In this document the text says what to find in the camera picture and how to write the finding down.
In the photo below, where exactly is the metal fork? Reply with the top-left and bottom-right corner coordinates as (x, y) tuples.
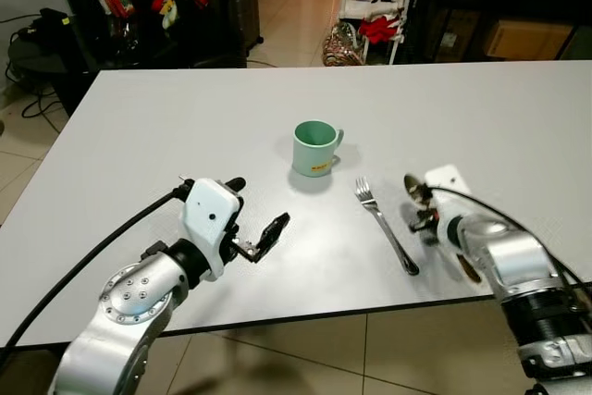
(355, 179), (420, 277)

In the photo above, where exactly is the green mug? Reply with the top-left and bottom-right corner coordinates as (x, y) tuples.
(292, 120), (345, 179)

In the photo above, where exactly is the black suitcase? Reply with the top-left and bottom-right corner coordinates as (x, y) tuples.
(208, 0), (264, 56)

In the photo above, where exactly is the patterned brown bag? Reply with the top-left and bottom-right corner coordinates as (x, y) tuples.
(322, 23), (368, 68)

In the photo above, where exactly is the yellow green toy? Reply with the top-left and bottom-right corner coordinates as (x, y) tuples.
(159, 0), (179, 31)

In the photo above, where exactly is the brown cardboard box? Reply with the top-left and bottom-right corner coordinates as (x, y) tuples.
(484, 20), (574, 61)

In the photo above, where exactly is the black bag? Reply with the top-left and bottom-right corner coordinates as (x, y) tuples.
(9, 8), (89, 72)

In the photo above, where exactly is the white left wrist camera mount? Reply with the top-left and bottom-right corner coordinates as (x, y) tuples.
(180, 179), (243, 281)

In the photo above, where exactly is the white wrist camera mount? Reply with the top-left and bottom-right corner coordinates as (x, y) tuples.
(424, 166), (473, 248)
(180, 179), (243, 281)

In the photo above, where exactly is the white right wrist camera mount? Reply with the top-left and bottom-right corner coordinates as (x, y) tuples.
(424, 166), (473, 248)

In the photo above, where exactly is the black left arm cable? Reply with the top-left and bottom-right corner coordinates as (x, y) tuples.
(0, 187), (195, 354)

